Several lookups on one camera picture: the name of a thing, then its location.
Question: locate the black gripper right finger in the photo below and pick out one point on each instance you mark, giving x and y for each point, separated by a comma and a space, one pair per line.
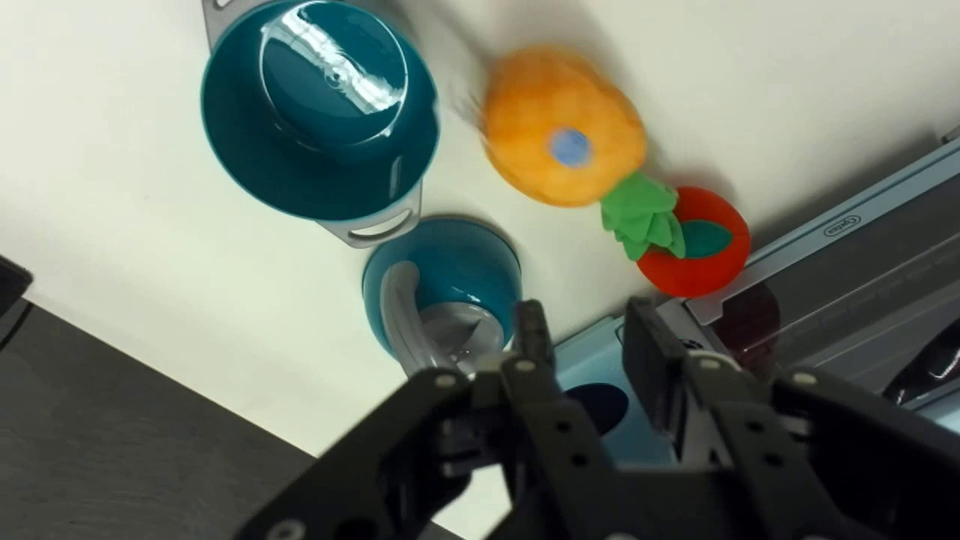
664, 376

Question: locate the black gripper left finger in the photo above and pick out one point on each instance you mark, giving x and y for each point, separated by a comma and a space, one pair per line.
535, 345

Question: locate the pineapple plush toy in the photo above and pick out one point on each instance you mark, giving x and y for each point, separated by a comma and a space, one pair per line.
566, 130

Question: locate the blue toy pot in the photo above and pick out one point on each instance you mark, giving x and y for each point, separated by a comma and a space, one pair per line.
318, 109

